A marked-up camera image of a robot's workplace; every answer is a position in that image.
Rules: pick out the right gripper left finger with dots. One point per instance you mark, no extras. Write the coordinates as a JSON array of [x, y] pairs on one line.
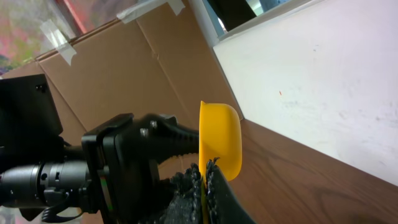
[[176, 199]]

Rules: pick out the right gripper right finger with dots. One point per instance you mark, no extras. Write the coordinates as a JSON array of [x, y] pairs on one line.
[[222, 205]]

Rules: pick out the yellow measuring scoop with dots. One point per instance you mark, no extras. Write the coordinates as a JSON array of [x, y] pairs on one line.
[[219, 136]]

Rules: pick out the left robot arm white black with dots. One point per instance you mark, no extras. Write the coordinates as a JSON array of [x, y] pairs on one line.
[[114, 170]]

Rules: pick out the cardboard box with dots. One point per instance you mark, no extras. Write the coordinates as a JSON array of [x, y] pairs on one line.
[[152, 59]]

